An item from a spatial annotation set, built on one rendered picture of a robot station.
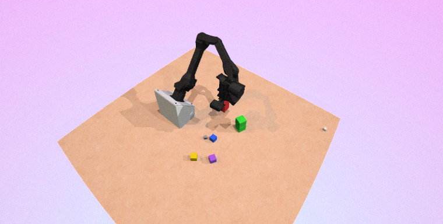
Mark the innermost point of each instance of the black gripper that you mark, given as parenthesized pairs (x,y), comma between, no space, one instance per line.
(218,105)

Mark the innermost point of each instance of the purple block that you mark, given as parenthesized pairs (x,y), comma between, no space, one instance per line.
(212,158)

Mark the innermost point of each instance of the green block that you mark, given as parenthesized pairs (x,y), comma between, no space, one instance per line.
(241,121)
(240,129)

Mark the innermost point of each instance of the blue block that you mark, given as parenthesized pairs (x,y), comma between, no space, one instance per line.
(213,138)

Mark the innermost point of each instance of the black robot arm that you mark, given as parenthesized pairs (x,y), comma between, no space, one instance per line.
(226,83)

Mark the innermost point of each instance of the yellow block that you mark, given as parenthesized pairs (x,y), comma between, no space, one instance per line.
(193,157)

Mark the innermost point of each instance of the red block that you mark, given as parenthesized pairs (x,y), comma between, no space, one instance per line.
(226,106)

